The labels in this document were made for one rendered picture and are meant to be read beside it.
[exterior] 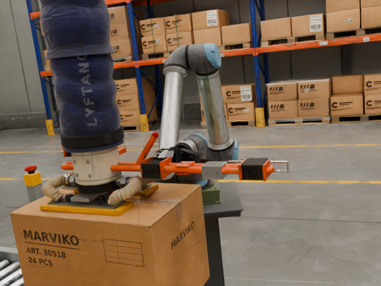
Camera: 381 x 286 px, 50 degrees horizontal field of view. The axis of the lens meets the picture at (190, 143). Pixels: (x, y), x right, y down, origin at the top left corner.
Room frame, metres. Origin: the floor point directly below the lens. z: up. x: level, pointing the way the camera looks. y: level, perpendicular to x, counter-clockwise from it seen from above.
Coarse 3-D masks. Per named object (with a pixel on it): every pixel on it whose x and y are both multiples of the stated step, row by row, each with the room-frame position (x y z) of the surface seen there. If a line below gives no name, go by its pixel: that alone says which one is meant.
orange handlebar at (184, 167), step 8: (120, 152) 1.69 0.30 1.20; (64, 168) 1.51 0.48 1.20; (72, 168) 1.50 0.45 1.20; (112, 168) 1.42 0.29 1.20; (120, 168) 1.41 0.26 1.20; (128, 168) 1.40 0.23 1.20; (136, 168) 1.38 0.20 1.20; (168, 168) 1.33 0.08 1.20; (176, 168) 1.32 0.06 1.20; (184, 168) 1.31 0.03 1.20; (192, 168) 1.30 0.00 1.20; (200, 168) 1.29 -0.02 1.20; (224, 168) 1.26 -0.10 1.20; (232, 168) 1.25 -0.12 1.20; (272, 168) 1.21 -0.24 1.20
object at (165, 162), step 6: (144, 162) 1.38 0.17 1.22; (150, 162) 1.39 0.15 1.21; (156, 162) 1.38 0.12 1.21; (162, 162) 1.34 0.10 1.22; (168, 162) 1.38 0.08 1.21; (144, 168) 1.35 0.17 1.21; (150, 168) 1.34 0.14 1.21; (156, 168) 1.33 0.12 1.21; (162, 168) 1.34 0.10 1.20; (144, 174) 1.35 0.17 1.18; (150, 174) 1.34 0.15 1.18; (156, 174) 1.33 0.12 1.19; (162, 174) 1.33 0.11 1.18; (168, 174) 1.37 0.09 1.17
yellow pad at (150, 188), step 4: (148, 184) 1.53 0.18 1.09; (152, 184) 1.55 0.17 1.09; (156, 184) 1.54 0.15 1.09; (144, 188) 1.50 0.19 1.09; (148, 188) 1.50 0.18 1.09; (152, 188) 1.50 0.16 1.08; (156, 188) 1.53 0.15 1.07; (76, 192) 1.59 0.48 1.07; (108, 192) 1.53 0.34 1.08; (112, 192) 1.52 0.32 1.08; (140, 192) 1.47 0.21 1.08; (144, 192) 1.46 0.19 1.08; (148, 192) 1.47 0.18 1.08; (152, 192) 1.50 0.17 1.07
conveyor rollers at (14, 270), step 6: (0, 264) 2.12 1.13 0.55; (6, 264) 2.15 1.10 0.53; (12, 264) 2.10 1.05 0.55; (18, 264) 2.11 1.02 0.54; (0, 270) 2.10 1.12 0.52; (6, 270) 2.05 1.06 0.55; (12, 270) 2.07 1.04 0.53; (18, 270) 2.02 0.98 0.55; (0, 276) 2.00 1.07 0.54; (6, 276) 2.03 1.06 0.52; (12, 276) 1.97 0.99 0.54; (18, 276) 1.99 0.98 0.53; (0, 282) 1.92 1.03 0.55; (6, 282) 1.93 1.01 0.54; (12, 282) 1.96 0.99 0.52; (18, 282) 1.90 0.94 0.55
